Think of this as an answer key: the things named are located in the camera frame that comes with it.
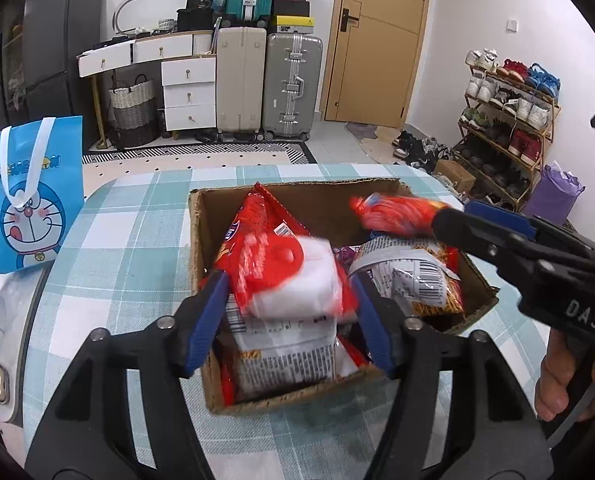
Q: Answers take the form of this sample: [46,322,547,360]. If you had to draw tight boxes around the purple plastic bag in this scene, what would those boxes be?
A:
[522,162,586,226]

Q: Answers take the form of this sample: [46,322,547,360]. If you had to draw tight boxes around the white drawer cabinet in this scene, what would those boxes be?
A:
[160,55,218,134]

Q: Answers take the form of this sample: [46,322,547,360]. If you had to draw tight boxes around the beige doormat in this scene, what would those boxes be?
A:
[359,127,403,161]

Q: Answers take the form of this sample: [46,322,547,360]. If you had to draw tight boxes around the plain black shoe box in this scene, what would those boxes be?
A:
[272,0,311,17]

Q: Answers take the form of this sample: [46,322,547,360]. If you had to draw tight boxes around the silver suitcase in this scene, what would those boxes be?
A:
[260,32,325,142]

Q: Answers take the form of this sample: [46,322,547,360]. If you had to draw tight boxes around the red chocolate cookie packet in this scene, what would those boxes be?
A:
[348,192,451,237]

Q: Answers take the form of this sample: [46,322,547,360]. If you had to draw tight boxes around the beige suitcase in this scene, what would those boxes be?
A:
[214,26,268,142]

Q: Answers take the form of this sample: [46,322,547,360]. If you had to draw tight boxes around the rows of assorted shoes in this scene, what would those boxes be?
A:
[455,49,561,208]

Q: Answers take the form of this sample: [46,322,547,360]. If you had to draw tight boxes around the yellow black shoe box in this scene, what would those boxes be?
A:
[269,14,315,36]

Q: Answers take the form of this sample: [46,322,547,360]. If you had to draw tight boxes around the dark grey fridge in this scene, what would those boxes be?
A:
[22,0,104,146]

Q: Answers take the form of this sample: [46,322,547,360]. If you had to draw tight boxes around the scattered sneakers pile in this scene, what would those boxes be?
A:
[391,129,451,174]

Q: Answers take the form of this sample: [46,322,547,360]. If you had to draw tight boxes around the dark glass cabinet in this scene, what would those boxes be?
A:
[0,0,33,134]

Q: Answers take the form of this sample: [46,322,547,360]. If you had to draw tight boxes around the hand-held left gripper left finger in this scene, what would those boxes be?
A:
[24,270,231,480]

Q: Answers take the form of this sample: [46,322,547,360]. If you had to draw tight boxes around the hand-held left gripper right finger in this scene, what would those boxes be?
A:
[351,275,551,480]

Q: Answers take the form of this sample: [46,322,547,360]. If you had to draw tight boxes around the person's right hand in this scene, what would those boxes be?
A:
[533,329,595,424]

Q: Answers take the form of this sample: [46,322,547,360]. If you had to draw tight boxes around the white side table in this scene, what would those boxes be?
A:
[0,269,49,432]

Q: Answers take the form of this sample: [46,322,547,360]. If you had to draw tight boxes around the desk with white drawers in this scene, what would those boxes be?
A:
[76,29,218,79]

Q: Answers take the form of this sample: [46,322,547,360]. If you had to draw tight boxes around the brown cardboard box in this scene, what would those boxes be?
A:
[186,175,501,415]

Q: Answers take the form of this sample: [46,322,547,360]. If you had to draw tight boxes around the black case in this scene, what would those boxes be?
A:
[176,7,216,32]

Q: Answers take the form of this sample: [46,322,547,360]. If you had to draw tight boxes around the grey doormat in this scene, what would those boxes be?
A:
[344,120,381,141]

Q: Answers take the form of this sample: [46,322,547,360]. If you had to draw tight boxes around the wooden shoe rack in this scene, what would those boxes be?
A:
[452,49,561,212]

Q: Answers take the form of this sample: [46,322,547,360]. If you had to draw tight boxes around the white red noodle snack packet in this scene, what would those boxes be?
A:
[348,237,467,320]
[216,304,339,404]

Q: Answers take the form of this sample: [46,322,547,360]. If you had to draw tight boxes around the blue cartoon tote bag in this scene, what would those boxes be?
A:
[0,115,85,275]

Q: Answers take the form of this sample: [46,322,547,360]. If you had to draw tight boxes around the wooden door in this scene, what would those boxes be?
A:
[322,0,433,129]

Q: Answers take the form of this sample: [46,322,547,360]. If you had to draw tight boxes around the oval mirror frame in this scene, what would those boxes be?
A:
[114,0,188,36]

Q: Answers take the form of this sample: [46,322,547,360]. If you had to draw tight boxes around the white red plain snack packet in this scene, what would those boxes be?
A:
[236,234,359,324]

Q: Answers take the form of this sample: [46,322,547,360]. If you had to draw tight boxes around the woven laundry basket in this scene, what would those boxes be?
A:
[108,73,159,147]

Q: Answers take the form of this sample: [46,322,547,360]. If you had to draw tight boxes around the green checked tablecloth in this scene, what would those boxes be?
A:
[19,162,554,480]

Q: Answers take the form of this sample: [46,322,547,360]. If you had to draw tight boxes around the small cardboard shoe carton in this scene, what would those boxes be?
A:
[434,158,477,194]

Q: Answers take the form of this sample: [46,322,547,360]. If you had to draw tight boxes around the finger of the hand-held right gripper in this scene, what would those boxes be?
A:
[463,199,573,246]
[431,207,533,274]

